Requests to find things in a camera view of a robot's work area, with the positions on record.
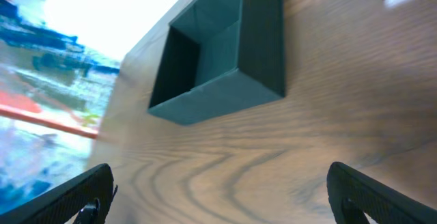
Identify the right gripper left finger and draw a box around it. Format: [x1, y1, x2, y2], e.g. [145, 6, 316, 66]
[1, 163, 117, 224]

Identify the black gift box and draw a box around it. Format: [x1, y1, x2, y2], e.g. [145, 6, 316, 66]
[147, 0, 285, 125]

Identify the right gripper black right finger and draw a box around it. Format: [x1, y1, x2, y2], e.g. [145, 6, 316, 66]
[326, 162, 436, 224]

